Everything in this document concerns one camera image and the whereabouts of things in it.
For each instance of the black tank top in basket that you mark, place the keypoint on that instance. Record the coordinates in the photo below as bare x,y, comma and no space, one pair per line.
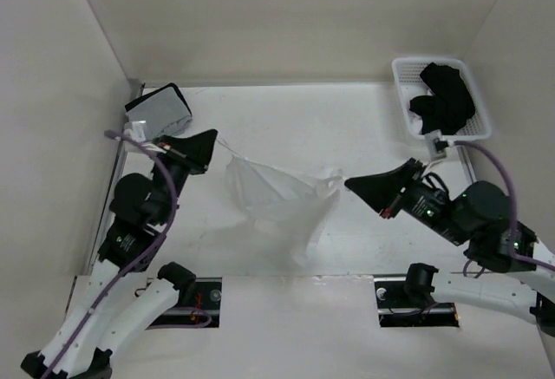
450,105

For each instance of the white tank top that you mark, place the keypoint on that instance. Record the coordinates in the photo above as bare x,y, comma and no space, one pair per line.
290,206

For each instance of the white plastic basket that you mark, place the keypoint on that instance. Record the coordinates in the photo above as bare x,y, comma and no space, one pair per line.
408,84

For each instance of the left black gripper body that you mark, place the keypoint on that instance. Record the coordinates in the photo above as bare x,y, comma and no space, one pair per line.
179,167

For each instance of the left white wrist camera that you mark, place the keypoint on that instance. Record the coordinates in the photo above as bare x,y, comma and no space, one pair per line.
136,130

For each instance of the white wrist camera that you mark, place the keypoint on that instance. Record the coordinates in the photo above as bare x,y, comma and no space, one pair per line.
436,145
136,130

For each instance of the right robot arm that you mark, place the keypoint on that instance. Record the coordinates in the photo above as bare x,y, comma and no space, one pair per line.
479,219

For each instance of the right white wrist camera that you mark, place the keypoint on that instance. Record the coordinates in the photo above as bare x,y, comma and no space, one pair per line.
436,145

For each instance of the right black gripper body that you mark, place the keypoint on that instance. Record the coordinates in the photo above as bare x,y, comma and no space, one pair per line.
427,204

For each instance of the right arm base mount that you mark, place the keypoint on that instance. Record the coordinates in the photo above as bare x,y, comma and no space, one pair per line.
396,309

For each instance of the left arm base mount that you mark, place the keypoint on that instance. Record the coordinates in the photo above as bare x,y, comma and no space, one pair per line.
197,309

